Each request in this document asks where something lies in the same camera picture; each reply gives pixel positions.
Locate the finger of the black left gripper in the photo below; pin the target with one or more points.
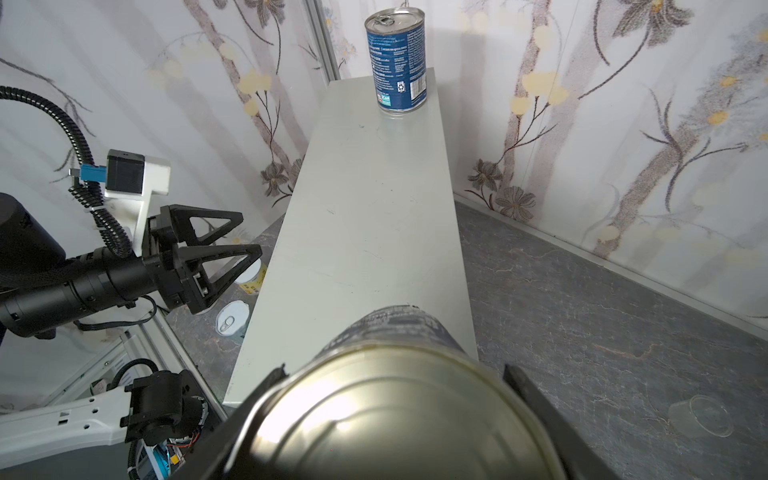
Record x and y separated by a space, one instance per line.
195 226
200 291

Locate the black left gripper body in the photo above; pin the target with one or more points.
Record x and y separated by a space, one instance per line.
176 279

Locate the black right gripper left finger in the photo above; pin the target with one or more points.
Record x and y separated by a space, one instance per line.
213 454

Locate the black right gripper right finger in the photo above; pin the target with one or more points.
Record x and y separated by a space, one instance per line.
580 462

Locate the dark navy tall can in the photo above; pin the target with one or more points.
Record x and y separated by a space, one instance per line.
394 396

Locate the blue label tall can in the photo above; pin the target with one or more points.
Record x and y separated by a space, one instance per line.
396 44

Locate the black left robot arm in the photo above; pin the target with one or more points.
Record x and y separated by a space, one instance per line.
42 288

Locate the grey metal cabinet counter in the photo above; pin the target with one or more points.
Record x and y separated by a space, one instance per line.
371 223

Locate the teal label flat can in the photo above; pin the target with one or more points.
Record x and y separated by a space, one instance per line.
232 318

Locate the yellow label flat can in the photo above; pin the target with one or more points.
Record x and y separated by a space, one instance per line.
251 280

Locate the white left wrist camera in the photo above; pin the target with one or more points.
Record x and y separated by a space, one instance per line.
118 194

